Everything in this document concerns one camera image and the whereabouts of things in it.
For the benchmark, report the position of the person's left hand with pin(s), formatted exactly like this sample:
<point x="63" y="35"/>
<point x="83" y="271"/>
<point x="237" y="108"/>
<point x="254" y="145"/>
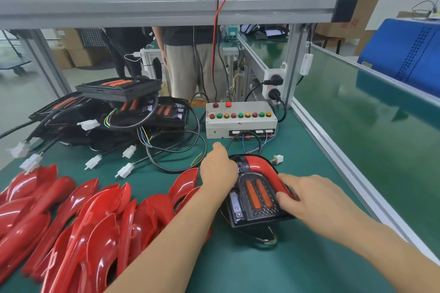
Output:
<point x="218" y="172"/>

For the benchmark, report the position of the person's right hand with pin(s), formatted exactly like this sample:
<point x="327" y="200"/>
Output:
<point x="323" y="203"/>

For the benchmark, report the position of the pile of black lamp housings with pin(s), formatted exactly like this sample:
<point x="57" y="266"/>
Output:
<point x="165" y="111"/>

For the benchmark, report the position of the person's left forearm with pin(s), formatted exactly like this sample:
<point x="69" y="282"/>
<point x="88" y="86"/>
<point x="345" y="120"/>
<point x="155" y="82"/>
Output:
<point x="179" y="248"/>

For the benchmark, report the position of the person's right forearm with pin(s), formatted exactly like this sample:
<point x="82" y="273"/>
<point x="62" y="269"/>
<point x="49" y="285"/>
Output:
<point x="399" y="262"/>

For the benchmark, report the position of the beige test button box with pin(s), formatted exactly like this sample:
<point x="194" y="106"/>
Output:
<point x="240" y="128"/>

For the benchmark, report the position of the white power strip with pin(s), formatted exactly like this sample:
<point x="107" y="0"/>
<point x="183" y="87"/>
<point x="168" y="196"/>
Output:
<point x="267" y="73"/>

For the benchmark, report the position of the white metal stand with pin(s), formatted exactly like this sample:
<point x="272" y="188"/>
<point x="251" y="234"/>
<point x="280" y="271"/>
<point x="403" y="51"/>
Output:
<point x="152" y="63"/>

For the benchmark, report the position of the pile of red lens covers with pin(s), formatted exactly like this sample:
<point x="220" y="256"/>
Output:
<point x="89" y="234"/>

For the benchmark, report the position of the blue plastic crate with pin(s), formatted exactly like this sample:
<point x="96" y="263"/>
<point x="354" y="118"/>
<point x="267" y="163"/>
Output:
<point x="405" y="52"/>

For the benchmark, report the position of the large cardboard box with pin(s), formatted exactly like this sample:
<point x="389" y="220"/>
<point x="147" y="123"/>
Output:
<point x="89" y="57"/>

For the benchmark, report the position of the black mesh basket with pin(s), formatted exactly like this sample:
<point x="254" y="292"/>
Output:
<point x="95" y="36"/>

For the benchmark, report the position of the small cardboard box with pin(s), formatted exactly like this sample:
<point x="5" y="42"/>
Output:
<point x="60" y="59"/>

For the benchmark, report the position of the flat platform trolley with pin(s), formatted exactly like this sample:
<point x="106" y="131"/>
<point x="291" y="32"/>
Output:
<point x="17" y="64"/>

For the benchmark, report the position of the white switch box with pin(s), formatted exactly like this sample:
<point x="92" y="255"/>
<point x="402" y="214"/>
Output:
<point x="306" y="64"/>

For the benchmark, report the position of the aluminium workstation frame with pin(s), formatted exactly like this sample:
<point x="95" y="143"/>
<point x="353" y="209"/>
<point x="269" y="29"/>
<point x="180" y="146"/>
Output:
<point x="172" y="8"/>

